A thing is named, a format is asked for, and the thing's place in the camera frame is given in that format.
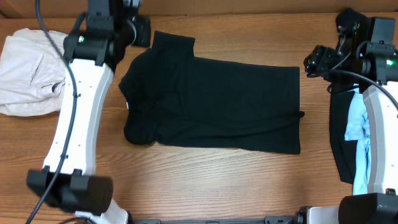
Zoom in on black t-shirt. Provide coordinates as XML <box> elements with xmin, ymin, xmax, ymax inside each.
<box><xmin>119</xmin><ymin>31</ymin><xmax>304</xmax><ymax>154</ymax></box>

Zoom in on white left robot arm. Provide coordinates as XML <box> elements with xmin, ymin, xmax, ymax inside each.
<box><xmin>26</xmin><ymin>13</ymin><xmax>150</xmax><ymax>223</ymax></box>

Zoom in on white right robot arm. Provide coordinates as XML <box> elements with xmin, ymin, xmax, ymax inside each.
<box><xmin>294</xmin><ymin>44</ymin><xmax>397</xmax><ymax>223</ymax></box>

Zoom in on black shirt with white text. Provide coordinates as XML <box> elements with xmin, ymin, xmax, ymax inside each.
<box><xmin>328</xmin><ymin>7</ymin><xmax>371</xmax><ymax>185</ymax></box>

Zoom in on light blue printed t-shirt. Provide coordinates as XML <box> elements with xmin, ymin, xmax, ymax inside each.
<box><xmin>345</xmin><ymin>88</ymin><xmax>371</xmax><ymax>195</ymax></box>

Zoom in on beige folded pants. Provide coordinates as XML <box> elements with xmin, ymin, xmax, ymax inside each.
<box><xmin>1</xmin><ymin>28</ymin><xmax>65</xmax><ymax>116</ymax></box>

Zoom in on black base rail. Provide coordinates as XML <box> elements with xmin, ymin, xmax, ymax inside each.
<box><xmin>131</xmin><ymin>216</ymin><xmax>294</xmax><ymax>224</ymax></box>

